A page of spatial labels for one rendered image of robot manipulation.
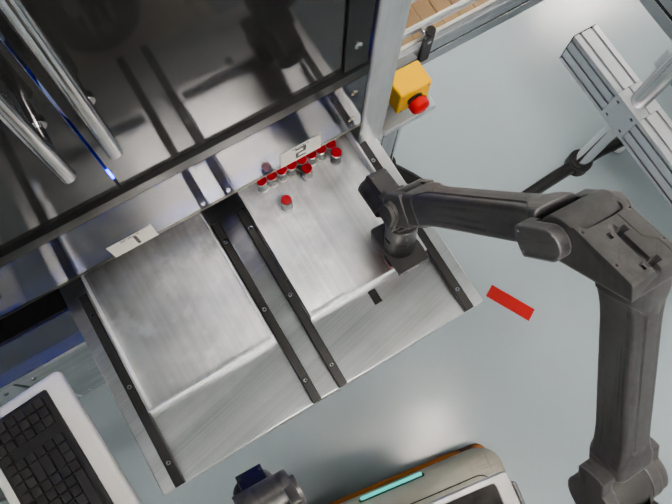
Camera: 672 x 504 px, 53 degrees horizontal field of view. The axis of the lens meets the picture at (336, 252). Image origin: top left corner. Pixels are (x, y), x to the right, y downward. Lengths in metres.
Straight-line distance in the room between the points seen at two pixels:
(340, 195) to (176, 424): 0.54
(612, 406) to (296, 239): 0.71
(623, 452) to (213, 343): 0.75
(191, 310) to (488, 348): 1.19
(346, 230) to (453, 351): 0.97
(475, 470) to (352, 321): 0.77
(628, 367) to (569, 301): 1.55
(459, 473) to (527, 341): 0.56
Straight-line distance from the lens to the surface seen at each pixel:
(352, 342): 1.30
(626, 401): 0.86
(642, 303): 0.75
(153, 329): 1.34
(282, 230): 1.35
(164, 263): 1.36
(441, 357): 2.22
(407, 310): 1.32
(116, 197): 1.06
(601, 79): 2.05
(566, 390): 2.32
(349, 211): 1.36
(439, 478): 1.93
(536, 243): 0.77
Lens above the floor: 2.17
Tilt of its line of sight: 75 degrees down
